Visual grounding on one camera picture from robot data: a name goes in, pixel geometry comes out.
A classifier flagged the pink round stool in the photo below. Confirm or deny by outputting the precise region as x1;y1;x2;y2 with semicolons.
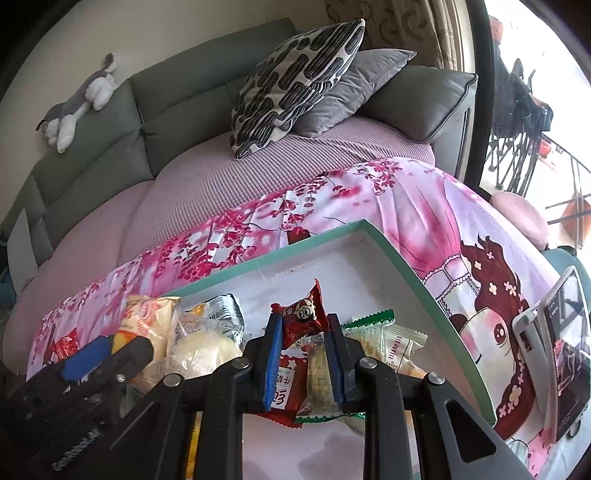
490;191;548;251

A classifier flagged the yellow snack bag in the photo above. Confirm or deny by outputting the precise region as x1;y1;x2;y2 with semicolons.
184;412;202;480

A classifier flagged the red foil snack packet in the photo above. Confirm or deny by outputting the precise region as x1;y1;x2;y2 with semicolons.
43;328;79;365

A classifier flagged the light grey cushion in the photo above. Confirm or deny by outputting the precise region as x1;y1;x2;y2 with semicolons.
7;209;38;296

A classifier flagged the grey pillow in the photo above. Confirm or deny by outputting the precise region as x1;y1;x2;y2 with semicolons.
291;48;417;138

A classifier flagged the small red character packet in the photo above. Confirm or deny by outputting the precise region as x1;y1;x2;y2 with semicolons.
270;279;329;350

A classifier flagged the grey white plush dog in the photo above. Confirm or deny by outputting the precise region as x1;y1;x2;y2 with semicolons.
36;52;118;153

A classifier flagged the green white snack packet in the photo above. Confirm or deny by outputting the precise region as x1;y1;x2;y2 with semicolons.
187;293;245;350

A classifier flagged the patterned beige curtain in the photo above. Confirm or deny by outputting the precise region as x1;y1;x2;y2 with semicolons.
325;0;476;73

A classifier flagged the black white patterned pillow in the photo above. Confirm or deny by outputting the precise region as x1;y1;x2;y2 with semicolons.
230;18;366;159

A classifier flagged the grey sofa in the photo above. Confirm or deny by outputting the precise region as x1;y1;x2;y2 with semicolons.
1;18;478;262

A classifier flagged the round cookie clear packet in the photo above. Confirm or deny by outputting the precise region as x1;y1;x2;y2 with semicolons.
295;309;428;424

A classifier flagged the cream bun clear wrapper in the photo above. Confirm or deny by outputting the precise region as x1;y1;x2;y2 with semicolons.
162;313;245;379

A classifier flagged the pink cartoon print blanket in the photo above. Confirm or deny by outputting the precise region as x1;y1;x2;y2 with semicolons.
27;158;590;479

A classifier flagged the pink sofa seat cover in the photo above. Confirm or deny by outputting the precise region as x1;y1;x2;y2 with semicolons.
1;116;436;375

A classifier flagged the red white snack packet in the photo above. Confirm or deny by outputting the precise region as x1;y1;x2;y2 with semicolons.
260;347;308;428

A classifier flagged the white green-edged box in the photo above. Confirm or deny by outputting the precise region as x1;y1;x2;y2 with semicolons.
172;220;496;424

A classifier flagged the pale orange snack bag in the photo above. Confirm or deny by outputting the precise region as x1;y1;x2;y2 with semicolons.
110;294;182;395

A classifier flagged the pink orange snack bag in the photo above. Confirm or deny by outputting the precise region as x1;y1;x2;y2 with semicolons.
242;415;365;479

